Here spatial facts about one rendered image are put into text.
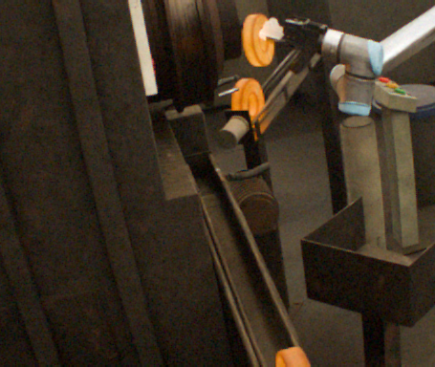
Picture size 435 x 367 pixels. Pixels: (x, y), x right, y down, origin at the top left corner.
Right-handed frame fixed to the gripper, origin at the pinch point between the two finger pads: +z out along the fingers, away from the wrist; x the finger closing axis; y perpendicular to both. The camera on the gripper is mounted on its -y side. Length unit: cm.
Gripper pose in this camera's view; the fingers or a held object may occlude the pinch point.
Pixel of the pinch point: (257, 33)
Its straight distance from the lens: 238.9
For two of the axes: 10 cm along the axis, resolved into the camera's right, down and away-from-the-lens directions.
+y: 0.8, -8.6, -5.0
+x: -4.2, 4.2, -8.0
